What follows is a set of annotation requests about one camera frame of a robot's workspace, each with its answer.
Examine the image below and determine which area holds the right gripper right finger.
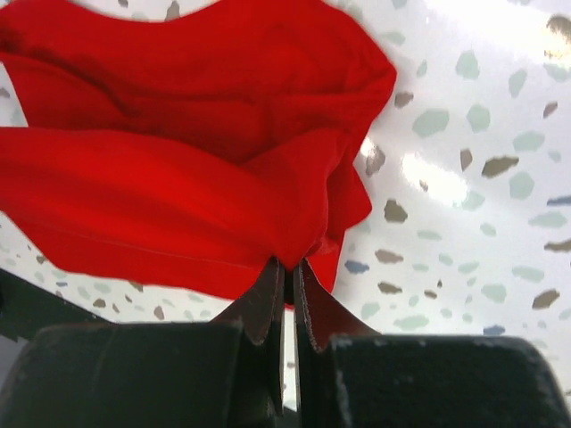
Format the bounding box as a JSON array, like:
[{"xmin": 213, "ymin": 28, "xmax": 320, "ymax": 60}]
[{"xmin": 292, "ymin": 262, "xmax": 570, "ymax": 427}]

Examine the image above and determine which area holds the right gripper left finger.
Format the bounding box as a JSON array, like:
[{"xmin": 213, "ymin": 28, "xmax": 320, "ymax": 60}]
[{"xmin": 1, "ymin": 259, "xmax": 285, "ymax": 427}]

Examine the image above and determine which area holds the bright red t shirt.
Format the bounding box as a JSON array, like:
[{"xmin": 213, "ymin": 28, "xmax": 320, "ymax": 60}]
[{"xmin": 1, "ymin": 1, "xmax": 397, "ymax": 299}]

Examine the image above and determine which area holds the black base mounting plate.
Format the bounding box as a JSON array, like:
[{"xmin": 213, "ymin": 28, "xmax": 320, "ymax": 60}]
[{"xmin": 1, "ymin": 269, "xmax": 106, "ymax": 342}]

